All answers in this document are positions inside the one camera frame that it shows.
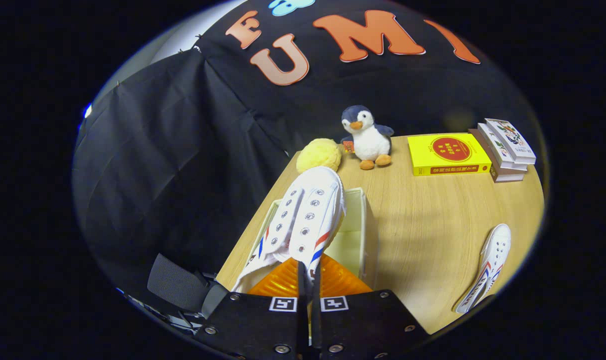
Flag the yellow book with red circle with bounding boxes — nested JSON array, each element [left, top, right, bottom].
[[407, 133, 493, 177]]

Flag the yellow bun plush toy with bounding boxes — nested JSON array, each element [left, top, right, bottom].
[[296, 138, 343, 174]]

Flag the brown book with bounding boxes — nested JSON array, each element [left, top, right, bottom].
[[468, 128, 525, 184]]

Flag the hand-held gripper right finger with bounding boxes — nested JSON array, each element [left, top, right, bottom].
[[310, 254, 431, 360]]

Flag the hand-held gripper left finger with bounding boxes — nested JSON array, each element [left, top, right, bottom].
[[192, 254, 309, 360]]

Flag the white striped canvas shoe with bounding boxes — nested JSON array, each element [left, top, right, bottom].
[[230, 166, 347, 294], [454, 223, 512, 315]]

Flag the dark mesh chair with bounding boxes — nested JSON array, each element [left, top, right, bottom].
[[147, 253, 230, 331]]

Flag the penguin plush toy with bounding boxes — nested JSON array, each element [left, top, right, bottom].
[[340, 105, 395, 171]]

